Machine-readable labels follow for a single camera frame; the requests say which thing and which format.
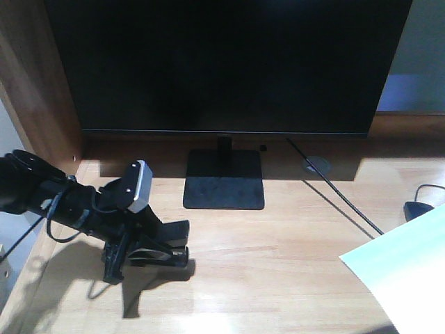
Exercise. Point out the black computer mouse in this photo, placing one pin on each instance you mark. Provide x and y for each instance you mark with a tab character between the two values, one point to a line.
413	209

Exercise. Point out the black stapler orange button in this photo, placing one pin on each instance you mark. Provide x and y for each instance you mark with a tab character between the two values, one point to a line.
174	238

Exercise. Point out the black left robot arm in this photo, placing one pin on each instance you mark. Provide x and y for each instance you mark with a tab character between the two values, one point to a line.
22	174

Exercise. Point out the black computer monitor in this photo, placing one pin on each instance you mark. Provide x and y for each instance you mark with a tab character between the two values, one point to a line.
310	68

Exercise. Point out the grey desk cable grommet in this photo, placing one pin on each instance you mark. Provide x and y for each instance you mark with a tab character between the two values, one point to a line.
320	163

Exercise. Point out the white paper sheets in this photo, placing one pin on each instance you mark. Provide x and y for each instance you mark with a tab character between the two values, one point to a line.
404	270

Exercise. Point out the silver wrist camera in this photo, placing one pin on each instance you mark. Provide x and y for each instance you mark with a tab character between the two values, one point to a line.
136	185

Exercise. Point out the wooden desk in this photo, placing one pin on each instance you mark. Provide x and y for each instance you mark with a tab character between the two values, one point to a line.
270	270

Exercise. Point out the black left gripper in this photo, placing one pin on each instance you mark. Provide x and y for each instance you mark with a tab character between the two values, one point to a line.
74	209

